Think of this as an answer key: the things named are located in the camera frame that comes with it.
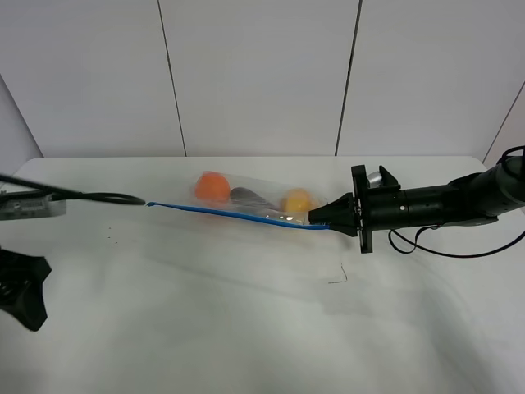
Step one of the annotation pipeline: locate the clear zip bag blue seal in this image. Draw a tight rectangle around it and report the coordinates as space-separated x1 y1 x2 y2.
147 171 328 230

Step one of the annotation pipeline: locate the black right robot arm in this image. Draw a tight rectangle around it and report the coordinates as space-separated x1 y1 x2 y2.
308 156 524 254

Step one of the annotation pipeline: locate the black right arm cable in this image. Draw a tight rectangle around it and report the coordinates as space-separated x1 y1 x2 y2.
388 226 525 258

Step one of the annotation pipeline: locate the dark flat object in bag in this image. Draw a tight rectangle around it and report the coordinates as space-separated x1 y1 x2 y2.
230 187 278 213

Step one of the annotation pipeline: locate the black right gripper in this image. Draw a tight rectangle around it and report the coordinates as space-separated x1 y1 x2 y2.
308 165 406 253

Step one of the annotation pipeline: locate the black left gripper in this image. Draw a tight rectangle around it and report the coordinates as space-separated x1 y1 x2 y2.
0 249 52 332

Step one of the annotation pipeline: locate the orange ball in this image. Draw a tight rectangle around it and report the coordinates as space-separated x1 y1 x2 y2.
194 172 231 203

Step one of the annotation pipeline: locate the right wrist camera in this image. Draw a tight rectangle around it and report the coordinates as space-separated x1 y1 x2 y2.
367 166 401 190

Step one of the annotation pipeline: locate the yellow ball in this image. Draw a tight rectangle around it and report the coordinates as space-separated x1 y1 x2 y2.
281 188 317 213

